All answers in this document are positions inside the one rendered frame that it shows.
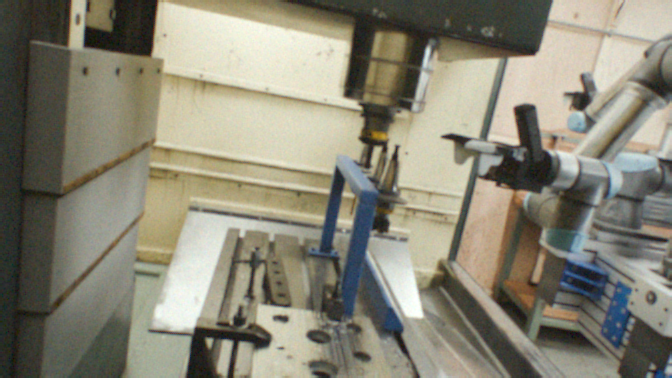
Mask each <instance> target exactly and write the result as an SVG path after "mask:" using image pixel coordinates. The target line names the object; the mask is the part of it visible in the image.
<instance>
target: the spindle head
mask: <svg viewBox="0 0 672 378"><path fill-rule="evenodd" d="M165 1H166V3H168V4H173V5H177V6H182V7H188V8H192V9H198V10H203V12H209V13H213V14H219V15H224V16H230V17H234V18H239V19H245V21H250V22H255V23H260V24H266V25H271V26H275V27H281V28H286V29H292V31H296V32H302V33H307V34H313V35H317V36H322V37H328V38H333V39H338V40H343V42H346V39H347V33H348V27H349V26H351V25H364V26H375V27H382V28H389V29H394V31H401V32H405V33H410V34H415V35H419V36H424V37H427V38H430V39H433V40H437V41H439V42H440V44H441V45H440V50H439V54H438V60H437V61H441V62H445V61H466V60H487V59H508V57H529V56H536V53H539V52H540V50H541V45H542V41H543V38H544V33H545V29H546V24H548V21H549V17H550V12H551V9H552V4H553V0H165Z"/></svg>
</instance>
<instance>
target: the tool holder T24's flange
mask: <svg viewBox="0 0 672 378"><path fill-rule="evenodd" d="M361 109H362V110H364V112H362V114H360V117H361V118H364V119H368V120H373V121H378V122H384V123H392V124H394V122H395V120H394V119H393V117H394V116H396V112H397V110H396V109H390V108H383V107H378V106H372V105H367V104H366V107H361Z"/></svg>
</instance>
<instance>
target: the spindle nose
mask: <svg viewBox="0 0 672 378"><path fill-rule="evenodd" d="M440 45H441V44H440V42H439V41H437V40H433V39H430V38H427V37H424V36H419V35H415V34H410V33H405V32H401V31H394V29H389V28H382V27H375V26H364V25H351V26H349V27H348V33H347V39H346V45H345V50H344V55H345V56H344V57H343V62H342V68H341V74H340V80H339V92H338V95H339V97H340V98H344V99H348V100H353V102H358V103H364V104H368V105H373V106H379V107H384V108H391V109H396V110H402V111H408V112H415V113H422V112H423V111H424V107H426V104H427V103H428V98H429V93H430V88H431V84H432V79H433V72H434V69H435V64H437V60H438V54H439V50H440Z"/></svg>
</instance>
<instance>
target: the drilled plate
mask: <svg viewBox="0 0 672 378"><path fill-rule="evenodd" d="M282 312H283V316H282V315H281V313H282ZM285 313H286V315H288V316H285ZM273 315H274V316H273ZM289 316H291V317H292V320H293V321H292V320H291V317H290V319H289ZM317 316H318V317H317ZM324 317H326V318H328V316H327V312H319V311H309V310H301V309H292V308H282V307H273V306H265V305H257V309H256V316H255V322H254V323H257V324H259V326H261V327H264V328H265V329H266V330H268V331H269V332H270V333H271V334H272V335H273V334H274V339H273V340H272V342H271V344H270V343H264V344H258V343H252V350H251V352H250V363H249V375H248V378H274V377H273V376H275V378H277V377H278V378H282V376H287V375H290V377H291V378H320V377H321V378H333V376H334V378H336V377H338V376H339V377H338V378H343V377H342V376H344V375H345V377H344V378H359V377H365V378H376V377H377V378H392V376H391V373H390V370H389V367H388V364H387V362H385V358H384V355H383V352H382V350H381V346H380V343H379V341H378V337H377V334H376V331H374V329H373V325H372V322H371V320H370V318H364V317H355V316H346V315H344V319H343V320H344V322H346V320H345V319H346V318H347V319H348V320H347V323H346V324H343V325H344V327H343V325H342V324H341V325H340V324H339V325H338V324H334V325H333V324H332V323H329V322H328V320H329V318H328V319H323V318H324ZM319 318H321V319H322V321H323V320H324V322H322V321H321V320H319ZM289 320H290V321H289ZM315 320H318V321H319V322H318V321H315ZM343 320H342V323H343ZM349 320H352V322H353V323H354V324H353V323H349V322H351V321H349ZM298 321H299V322H298ZM329 321H332V320H329ZM348 321H349V322H348ZM277 322H278V323H277ZM284 322H285V324H283V323H284ZM320 322H321V323H322V325H321V323H320ZM280 323H281V324H280ZM319 323H320V324H319ZM323 323H326V324H323ZM358 324H359V327H358ZM328 327H329V328H330V329H329V328H328ZM331 327H333V328H331ZM345 327H346V328H347V329H348V330H347V329H345ZM311 328H313V330H311ZM316 328H320V329H321V328H322V329H323V331H322V330H320V329H316ZM309 329H310V330H309ZM304 330H305V331H304ZM339 330H341V331H340V332H339ZM346 330H347V332H346ZM351 330H354V331H355V332H357V331H358V332H360V333H355V332H353V331H352V332H349V331H351ZM330 331H331V333H330V335H329V333H328V332H330ZM335 331H336V334H335V335H334V333H335ZM306 333H307V334H306ZM331 334H332V336H334V337H331ZM276 340H277V342H276ZM335 340H336V341H335ZM332 341H333V342H332ZM341 341H343V342H342V343H340V342H341ZM316 343H317V344H316ZM289 346H290V347H289ZM346 347H347V348H346ZM356 347H357V348H356ZM358 350H359V351H358ZM353 351H354V353H353ZM355 351H356V352H355ZM334 352H336V353H334ZM367 352H368V353H367ZM268 353H269V354H268ZM275 353H277V354H275ZM289 353H290V354H289ZM314 353H316V354H314ZM342 353H343V354H342ZM351 353H353V354H351ZM295 354H297V355H295ZM285 355H290V356H291V355H292V356H293V358H292V356H291V357H290V356H289V357H286V356H285ZM315 355H316V356H315ZM317 355H318V356H317ZM321 356H322V357H323V358H322V359H321V360H319V359H320V358H321ZM353 356H354V357H353ZM314 357H315V362H312V360H311V363H310V364H309V363H308V362H307V360H309V359H312V358H314ZM319 357H320V358H319ZM331 357H332V358H331ZM272 358H273V361H272ZM304 358H305V359H304ZM373 358H375V359H373ZM317 359H318V360H317ZM323 359H324V360H326V362H324V360H323ZM327 359H328V360H327ZM329 360H330V362H329ZM332 360H334V363H336V364H338V365H339V366H338V367H336V366H334V364H333V363H332ZM360 360H361V362H360ZM369 360H370V362H369ZM371 360H372V362H371ZM303 362H304V363H306V364H303ZM364 362H365V364H364ZM367 362H368V364H367ZM339 363H340V364H339ZM352 363H353V364H354V363H355V365H352ZM358 363H359V364H358ZM360 363H361V364H363V365H361V364H360ZM308 364H309V366H307V365H308ZM346 364H347V365H346ZM271 366H272V368H271ZM307 368H308V371H307V370H306V369H307ZM338 368H339V369H340V368H342V370H341V373H339V370H338ZM361 368H363V370H361ZM366 368H367V369H368V371H367V369H366ZM309 371H310V373H309ZM363 371H365V374H364V373H363ZM343 373H344V374H343ZM376 373H377V376H376V377H375V375H376ZM292 374H293V375H292ZM311 374H312V375H314V376H312V375H311ZM278 375H279V376H280V375H281V377H279V376H278ZM290 377H287V378H290Z"/></svg>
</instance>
